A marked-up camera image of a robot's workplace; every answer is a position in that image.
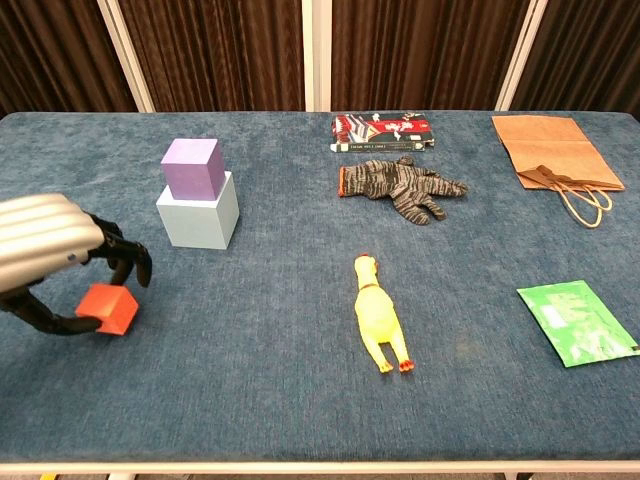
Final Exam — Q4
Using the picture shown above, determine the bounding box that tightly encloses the yellow rubber chicken toy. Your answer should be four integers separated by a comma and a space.
353, 252, 416, 375

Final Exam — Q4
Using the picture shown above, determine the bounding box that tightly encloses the grey striped knit glove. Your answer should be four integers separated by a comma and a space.
338, 155, 470, 227

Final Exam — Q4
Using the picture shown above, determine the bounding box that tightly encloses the large light blue cube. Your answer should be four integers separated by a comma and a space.
155, 170, 241, 251

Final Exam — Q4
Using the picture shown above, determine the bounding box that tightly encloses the white partition frame post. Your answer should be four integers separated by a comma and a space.
495, 0, 550, 112
96, 0, 156, 114
301, 0, 335, 113

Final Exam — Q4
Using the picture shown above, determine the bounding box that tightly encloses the red black printed box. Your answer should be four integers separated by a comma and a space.
329, 111, 436, 153

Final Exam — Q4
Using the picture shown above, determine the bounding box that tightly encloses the small orange cube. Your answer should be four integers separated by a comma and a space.
74, 283, 140, 337

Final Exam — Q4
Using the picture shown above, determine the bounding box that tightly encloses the brown paper bag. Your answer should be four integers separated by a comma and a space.
491, 115, 626, 230

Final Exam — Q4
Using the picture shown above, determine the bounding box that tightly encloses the green foil packet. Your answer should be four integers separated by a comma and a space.
516, 279, 640, 369

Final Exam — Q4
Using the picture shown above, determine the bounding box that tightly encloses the blue table cloth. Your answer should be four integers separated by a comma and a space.
0, 110, 640, 464

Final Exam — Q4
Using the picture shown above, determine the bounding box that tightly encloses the medium purple cube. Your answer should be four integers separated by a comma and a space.
160, 138, 227, 202

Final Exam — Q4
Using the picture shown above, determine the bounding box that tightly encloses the dark brown curtain panel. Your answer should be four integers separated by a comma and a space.
331, 0, 530, 113
509, 0, 640, 114
0, 0, 139, 116
117, 0, 306, 113

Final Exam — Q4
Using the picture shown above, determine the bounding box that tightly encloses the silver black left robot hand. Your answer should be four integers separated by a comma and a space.
0, 193, 154, 337

